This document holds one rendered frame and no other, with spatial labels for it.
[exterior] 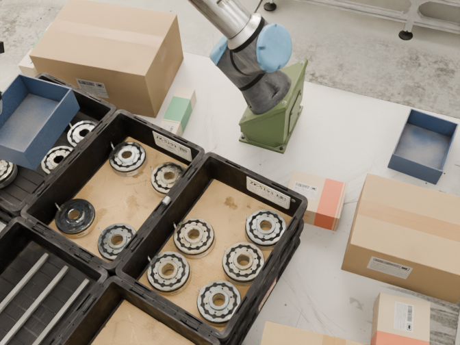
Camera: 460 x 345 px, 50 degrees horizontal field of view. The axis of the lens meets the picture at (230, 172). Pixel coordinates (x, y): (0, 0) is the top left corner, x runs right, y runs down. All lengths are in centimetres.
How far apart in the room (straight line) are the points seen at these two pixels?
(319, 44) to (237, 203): 182
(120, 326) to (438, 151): 107
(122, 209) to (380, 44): 208
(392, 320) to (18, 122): 102
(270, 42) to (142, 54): 50
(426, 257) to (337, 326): 28
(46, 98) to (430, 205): 101
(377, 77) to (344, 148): 129
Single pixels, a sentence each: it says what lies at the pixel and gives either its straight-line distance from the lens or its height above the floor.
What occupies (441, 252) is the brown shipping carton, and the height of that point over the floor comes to 86.
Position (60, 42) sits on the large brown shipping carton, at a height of 90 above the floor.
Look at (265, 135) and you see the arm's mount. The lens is 154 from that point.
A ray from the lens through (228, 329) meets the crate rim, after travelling 108.
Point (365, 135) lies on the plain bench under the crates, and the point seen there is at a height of 70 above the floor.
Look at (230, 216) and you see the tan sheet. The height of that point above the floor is 83.
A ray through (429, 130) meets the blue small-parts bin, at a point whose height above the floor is 70.
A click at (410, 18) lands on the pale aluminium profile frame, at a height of 13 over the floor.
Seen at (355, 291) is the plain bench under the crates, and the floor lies 70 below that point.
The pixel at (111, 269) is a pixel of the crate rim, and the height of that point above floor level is 93.
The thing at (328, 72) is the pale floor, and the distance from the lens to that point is 284.
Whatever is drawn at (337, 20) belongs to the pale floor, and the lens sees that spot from 318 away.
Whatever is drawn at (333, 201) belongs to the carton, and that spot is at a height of 77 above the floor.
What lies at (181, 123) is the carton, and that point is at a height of 75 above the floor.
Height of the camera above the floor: 197
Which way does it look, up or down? 56 degrees down
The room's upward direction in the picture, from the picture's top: 4 degrees counter-clockwise
